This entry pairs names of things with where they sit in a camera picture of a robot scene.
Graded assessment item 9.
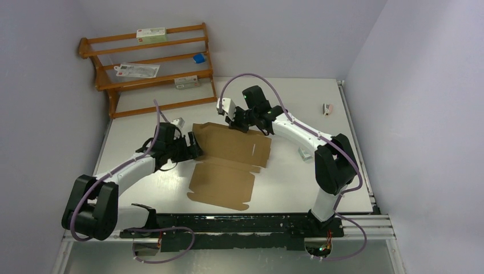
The orange wooden shelf rack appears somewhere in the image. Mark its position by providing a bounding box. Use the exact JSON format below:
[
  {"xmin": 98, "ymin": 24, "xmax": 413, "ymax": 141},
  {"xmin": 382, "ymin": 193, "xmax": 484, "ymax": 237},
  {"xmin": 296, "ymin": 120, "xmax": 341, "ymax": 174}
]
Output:
[{"xmin": 78, "ymin": 23, "xmax": 217, "ymax": 119}]

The white teal box on table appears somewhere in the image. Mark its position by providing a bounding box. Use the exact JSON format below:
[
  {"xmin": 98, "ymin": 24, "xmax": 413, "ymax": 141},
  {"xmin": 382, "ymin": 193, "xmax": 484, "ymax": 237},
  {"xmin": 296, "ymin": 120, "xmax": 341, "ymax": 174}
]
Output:
[{"xmin": 298, "ymin": 147, "xmax": 313, "ymax": 162}]

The small pink white stapler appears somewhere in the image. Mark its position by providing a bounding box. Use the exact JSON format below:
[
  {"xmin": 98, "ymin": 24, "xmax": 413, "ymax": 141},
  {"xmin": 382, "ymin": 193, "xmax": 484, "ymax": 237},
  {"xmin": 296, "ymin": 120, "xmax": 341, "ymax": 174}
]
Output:
[{"xmin": 322, "ymin": 103, "xmax": 333, "ymax": 116}]

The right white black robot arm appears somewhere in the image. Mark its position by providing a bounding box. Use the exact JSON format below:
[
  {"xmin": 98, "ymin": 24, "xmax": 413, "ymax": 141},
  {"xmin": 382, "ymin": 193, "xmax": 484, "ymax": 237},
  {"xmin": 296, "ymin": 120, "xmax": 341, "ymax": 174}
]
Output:
[{"xmin": 217, "ymin": 86, "xmax": 360, "ymax": 236}]

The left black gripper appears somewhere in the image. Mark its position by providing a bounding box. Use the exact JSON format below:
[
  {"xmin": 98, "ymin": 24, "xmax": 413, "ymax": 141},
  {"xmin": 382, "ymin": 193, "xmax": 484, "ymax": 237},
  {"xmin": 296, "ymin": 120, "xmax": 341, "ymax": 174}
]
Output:
[{"xmin": 165, "ymin": 131, "xmax": 203, "ymax": 163}]

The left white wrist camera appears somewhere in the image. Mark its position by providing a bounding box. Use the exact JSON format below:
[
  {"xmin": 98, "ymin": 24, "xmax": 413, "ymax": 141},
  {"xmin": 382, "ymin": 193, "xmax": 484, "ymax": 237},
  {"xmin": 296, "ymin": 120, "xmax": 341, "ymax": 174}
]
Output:
[{"xmin": 171, "ymin": 118, "xmax": 185, "ymax": 130}]

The brown cardboard box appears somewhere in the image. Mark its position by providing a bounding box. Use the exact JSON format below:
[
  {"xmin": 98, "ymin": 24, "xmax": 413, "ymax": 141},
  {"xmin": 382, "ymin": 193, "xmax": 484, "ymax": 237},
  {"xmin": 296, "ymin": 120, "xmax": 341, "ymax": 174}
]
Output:
[{"xmin": 187, "ymin": 122, "xmax": 272, "ymax": 211}]

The blue small block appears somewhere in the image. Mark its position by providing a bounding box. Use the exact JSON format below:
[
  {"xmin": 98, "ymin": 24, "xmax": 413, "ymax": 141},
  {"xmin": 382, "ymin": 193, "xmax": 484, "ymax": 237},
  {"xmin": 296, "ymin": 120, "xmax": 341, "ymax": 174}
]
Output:
[{"xmin": 193, "ymin": 53, "xmax": 206, "ymax": 64}]

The clear plastic blister package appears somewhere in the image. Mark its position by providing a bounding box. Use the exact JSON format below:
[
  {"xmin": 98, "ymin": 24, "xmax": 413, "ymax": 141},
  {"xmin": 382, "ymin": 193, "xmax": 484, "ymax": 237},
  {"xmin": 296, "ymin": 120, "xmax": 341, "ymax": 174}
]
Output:
[{"xmin": 114, "ymin": 63, "xmax": 160, "ymax": 79}]

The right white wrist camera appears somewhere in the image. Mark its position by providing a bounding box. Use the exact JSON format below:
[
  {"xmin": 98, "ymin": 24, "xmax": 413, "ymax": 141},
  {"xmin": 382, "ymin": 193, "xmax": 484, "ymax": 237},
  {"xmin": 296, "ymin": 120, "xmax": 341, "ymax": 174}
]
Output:
[{"xmin": 216, "ymin": 98, "xmax": 236, "ymax": 119}]

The small white box on shelf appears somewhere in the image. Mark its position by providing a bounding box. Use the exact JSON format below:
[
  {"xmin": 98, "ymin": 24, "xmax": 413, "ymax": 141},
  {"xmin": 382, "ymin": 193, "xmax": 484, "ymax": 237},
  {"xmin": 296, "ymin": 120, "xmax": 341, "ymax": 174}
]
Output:
[{"xmin": 174, "ymin": 75, "xmax": 200, "ymax": 90}]

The white green box top shelf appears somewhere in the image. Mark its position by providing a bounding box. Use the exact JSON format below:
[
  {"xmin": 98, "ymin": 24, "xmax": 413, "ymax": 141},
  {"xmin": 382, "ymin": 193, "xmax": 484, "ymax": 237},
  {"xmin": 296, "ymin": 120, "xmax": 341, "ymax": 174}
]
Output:
[{"xmin": 136, "ymin": 27, "xmax": 168, "ymax": 45}]

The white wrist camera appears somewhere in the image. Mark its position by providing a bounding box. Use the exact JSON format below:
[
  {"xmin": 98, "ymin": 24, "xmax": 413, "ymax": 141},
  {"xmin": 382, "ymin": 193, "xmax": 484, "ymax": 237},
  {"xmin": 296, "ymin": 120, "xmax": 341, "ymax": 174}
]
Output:
[
  {"xmin": 171, "ymin": 118, "xmax": 185, "ymax": 130},
  {"xmin": 216, "ymin": 98, "xmax": 236, "ymax": 119}
]

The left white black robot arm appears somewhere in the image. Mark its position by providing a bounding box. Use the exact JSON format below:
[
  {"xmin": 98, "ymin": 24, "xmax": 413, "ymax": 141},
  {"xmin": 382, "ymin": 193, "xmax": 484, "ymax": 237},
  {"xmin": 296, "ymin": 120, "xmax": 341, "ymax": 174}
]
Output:
[{"xmin": 61, "ymin": 122, "xmax": 203, "ymax": 241}]

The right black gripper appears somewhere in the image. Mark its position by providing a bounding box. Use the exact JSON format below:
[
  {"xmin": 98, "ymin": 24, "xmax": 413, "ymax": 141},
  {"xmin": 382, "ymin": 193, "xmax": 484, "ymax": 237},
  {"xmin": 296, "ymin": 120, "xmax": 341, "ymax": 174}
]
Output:
[{"xmin": 224, "ymin": 105, "xmax": 257, "ymax": 134}]

